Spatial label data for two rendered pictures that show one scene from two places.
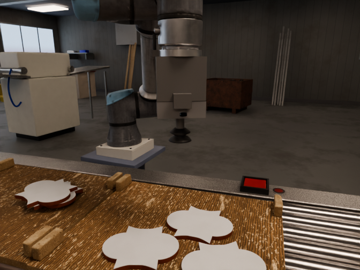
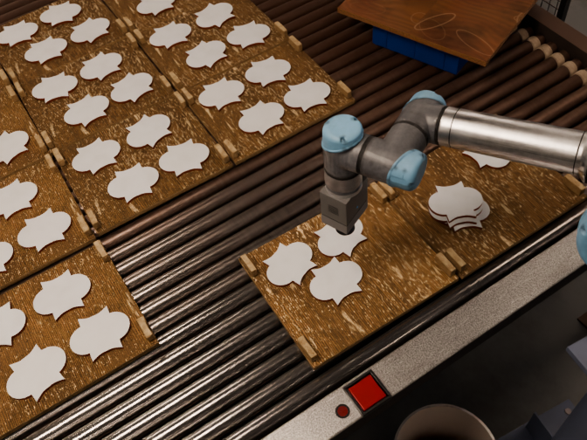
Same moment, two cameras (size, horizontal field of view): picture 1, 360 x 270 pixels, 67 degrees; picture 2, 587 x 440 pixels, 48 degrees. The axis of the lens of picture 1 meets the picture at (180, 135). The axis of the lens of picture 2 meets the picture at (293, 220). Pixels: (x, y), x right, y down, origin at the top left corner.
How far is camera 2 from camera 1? 158 cm
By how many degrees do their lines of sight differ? 102
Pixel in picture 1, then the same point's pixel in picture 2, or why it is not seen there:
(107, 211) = (403, 238)
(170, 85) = not seen: hidden behind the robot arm
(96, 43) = not seen: outside the picture
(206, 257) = (300, 258)
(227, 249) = (297, 273)
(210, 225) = (326, 283)
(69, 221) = (407, 212)
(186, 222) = (341, 271)
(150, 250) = (331, 237)
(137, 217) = (379, 252)
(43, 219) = (421, 199)
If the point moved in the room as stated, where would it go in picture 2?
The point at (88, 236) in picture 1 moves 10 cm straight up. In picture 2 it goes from (377, 216) to (378, 192)
